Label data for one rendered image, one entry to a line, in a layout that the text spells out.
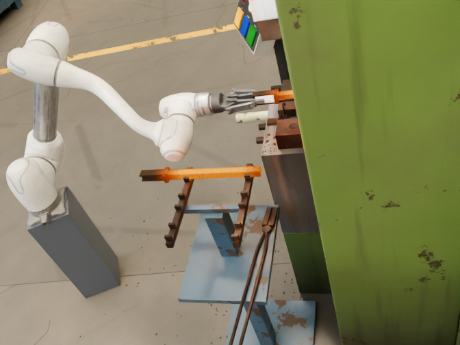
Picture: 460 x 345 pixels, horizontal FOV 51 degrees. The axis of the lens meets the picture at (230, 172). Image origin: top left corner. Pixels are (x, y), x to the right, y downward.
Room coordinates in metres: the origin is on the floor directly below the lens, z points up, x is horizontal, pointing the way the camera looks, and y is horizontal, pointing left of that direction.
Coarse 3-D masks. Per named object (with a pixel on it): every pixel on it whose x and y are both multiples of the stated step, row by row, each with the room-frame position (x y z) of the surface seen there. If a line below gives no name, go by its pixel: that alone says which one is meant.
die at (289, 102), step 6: (282, 84) 1.53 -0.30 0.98; (288, 84) 1.50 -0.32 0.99; (282, 90) 1.47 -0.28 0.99; (282, 102) 1.40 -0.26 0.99; (288, 102) 1.39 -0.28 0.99; (288, 108) 1.36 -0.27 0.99; (294, 108) 1.35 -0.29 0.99; (282, 114) 1.36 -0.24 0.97; (288, 114) 1.35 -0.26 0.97; (294, 114) 1.35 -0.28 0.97
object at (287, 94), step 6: (264, 90) 1.47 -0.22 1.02; (270, 90) 1.46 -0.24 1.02; (276, 90) 1.45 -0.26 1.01; (288, 90) 1.44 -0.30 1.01; (252, 96) 1.46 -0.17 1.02; (258, 96) 1.45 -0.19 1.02; (276, 96) 1.42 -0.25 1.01; (282, 96) 1.42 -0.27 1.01; (288, 96) 1.41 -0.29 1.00; (276, 102) 1.42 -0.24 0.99
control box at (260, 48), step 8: (240, 0) 2.15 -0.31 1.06; (248, 8) 2.02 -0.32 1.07; (248, 16) 2.00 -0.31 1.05; (256, 24) 1.90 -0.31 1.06; (240, 32) 2.04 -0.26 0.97; (256, 40) 1.85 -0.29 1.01; (272, 40) 1.84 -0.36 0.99; (256, 48) 1.83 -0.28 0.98; (264, 48) 1.84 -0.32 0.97; (272, 48) 1.84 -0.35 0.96
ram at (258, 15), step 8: (248, 0) 1.32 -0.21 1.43; (256, 0) 1.31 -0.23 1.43; (264, 0) 1.30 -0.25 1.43; (272, 0) 1.30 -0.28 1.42; (256, 8) 1.32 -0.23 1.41; (264, 8) 1.31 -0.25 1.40; (272, 8) 1.30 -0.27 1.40; (256, 16) 1.32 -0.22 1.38; (264, 16) 1.31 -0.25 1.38; (272, 16) 1.30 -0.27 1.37
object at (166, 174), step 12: (168, 168) 1.28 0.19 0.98; (192, 168) 1.24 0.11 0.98; (204, 168) 1.22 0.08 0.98; (216, 168) 1.20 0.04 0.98; (228, 168) 1.18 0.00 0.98; (240, 168) 1.16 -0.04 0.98; (252, 168) 1.14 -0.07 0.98; (144, 180) 1.29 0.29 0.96; (156, 180) 1.27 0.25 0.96; (168, 180) 1.25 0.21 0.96
